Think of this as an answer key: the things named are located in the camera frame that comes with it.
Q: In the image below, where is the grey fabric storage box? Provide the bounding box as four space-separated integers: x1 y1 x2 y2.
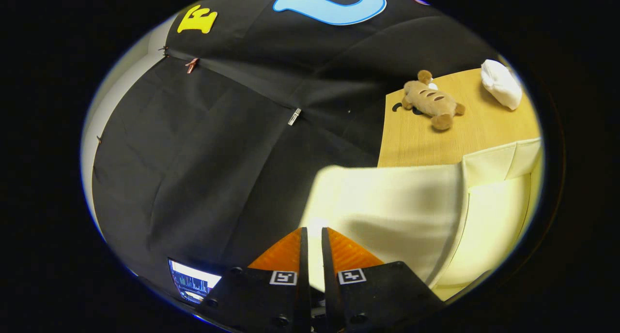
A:
299 138 543 301

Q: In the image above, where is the black backdrop cloth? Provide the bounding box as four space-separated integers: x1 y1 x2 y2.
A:
92 0 504 295

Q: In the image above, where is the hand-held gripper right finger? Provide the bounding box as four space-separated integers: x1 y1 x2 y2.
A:
322 227 444 333

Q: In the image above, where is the white plush toy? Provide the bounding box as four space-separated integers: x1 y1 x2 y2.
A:
480 59 523 111

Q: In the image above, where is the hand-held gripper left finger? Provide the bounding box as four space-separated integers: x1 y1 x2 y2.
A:
196 227 311 333

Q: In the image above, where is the open laptop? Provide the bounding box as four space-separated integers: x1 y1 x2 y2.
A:
168 258 222 304

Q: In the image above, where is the brown plush toy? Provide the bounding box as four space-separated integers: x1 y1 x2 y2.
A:
401 70 466 131

